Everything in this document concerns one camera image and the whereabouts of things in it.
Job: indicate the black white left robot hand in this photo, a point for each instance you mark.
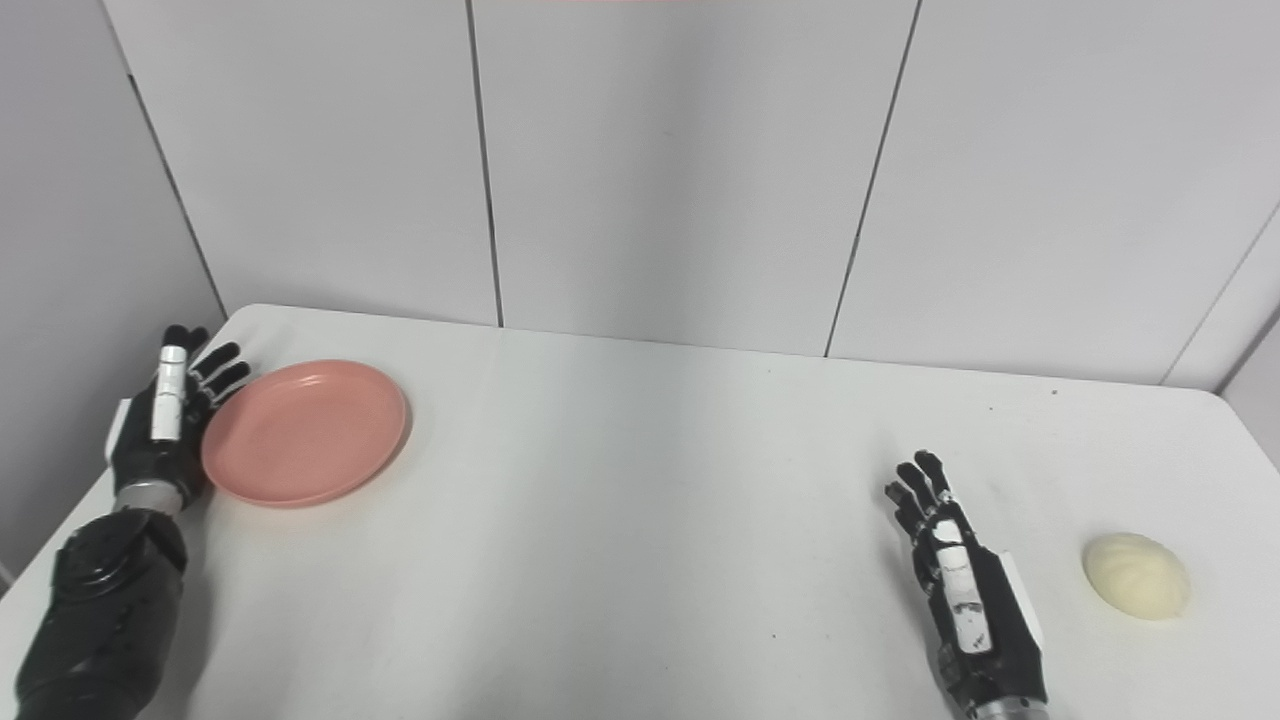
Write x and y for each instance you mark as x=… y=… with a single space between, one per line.
x=165 y=410

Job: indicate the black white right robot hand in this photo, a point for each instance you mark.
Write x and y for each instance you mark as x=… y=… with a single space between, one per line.
x=965 y=600

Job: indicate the pink round plate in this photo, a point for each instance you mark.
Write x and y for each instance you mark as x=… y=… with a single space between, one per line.
x=305 y=435

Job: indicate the cream steamed bun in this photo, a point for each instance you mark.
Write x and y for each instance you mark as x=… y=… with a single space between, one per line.
x=1138 y=577

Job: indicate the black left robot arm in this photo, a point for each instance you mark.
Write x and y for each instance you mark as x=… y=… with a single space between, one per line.
x=105 y=610

